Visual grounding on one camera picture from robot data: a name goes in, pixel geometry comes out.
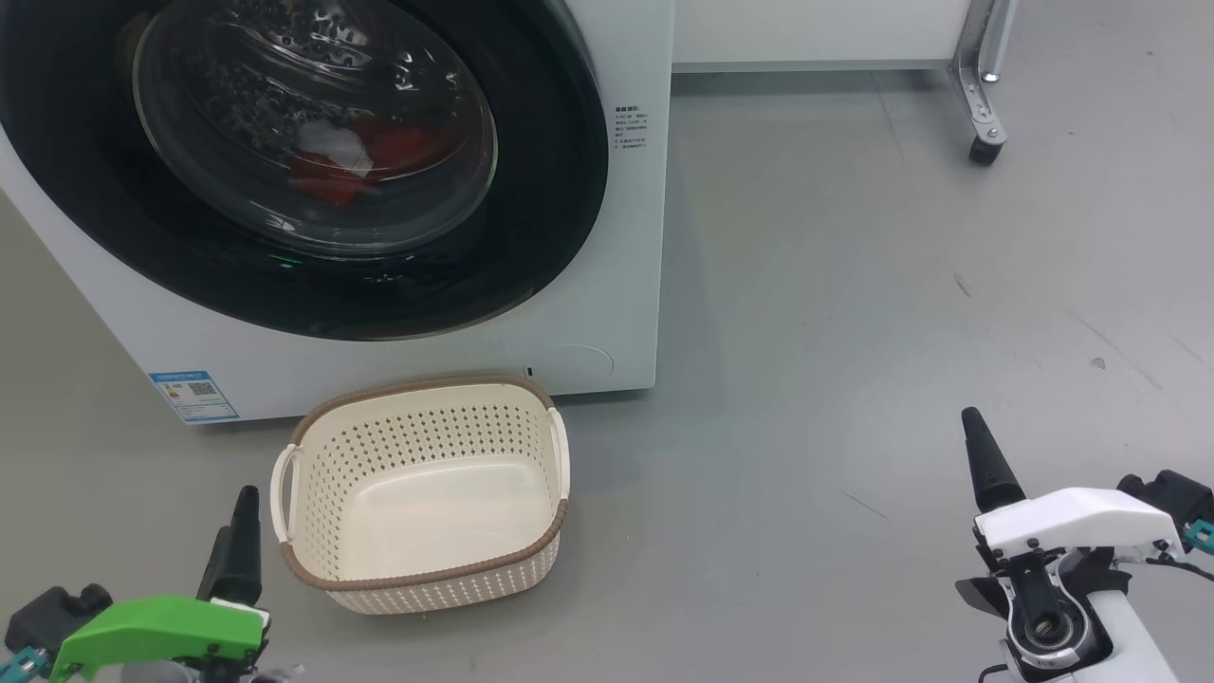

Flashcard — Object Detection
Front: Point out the white cabinet panel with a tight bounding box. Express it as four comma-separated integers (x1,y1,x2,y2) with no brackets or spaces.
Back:
671,0,973,74

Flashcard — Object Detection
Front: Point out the black right camera cable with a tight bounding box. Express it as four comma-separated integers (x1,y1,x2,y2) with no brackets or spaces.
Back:
1148,555,1214,582

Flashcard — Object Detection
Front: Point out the red and white garment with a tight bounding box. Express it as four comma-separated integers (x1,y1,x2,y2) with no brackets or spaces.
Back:
289,119,447,208

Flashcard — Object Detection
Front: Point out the washing machine door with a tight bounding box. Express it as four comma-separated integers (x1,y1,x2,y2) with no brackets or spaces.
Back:
0,0,610,342

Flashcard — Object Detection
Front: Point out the blue energy label sticker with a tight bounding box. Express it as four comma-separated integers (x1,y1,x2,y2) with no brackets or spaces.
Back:
149,370,240,425

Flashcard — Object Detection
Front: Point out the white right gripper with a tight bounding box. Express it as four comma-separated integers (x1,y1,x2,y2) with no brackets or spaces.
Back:
961,407,1186,562

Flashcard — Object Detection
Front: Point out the white front-load washing machine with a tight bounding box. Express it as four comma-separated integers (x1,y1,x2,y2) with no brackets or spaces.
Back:
0,0,676,425

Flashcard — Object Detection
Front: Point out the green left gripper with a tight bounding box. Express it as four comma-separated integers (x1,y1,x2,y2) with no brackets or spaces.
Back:
49,486,273,683

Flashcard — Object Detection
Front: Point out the metal leg with caster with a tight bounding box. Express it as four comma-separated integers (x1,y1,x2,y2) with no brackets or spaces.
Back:
948,0,1021,168

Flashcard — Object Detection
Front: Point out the cream perforated laundry basket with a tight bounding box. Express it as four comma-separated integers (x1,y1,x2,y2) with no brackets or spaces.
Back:
270,375,572,616

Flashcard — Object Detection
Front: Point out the small printed text label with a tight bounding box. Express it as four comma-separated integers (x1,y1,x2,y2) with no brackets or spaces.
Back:
612,104,652,153

